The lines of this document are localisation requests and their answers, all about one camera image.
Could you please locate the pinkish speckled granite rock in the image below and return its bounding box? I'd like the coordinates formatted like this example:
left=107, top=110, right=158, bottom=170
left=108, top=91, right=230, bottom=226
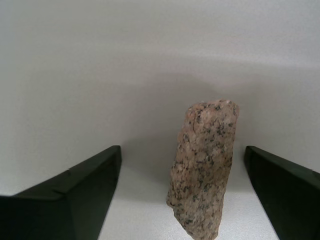
left=166, top=98, right=240, bottom=240

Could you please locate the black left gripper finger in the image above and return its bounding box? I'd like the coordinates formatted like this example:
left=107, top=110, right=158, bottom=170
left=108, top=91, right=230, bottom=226
left=0, top=145, right=123, bottom=240
left=244, top=145, right=320, bottom=240

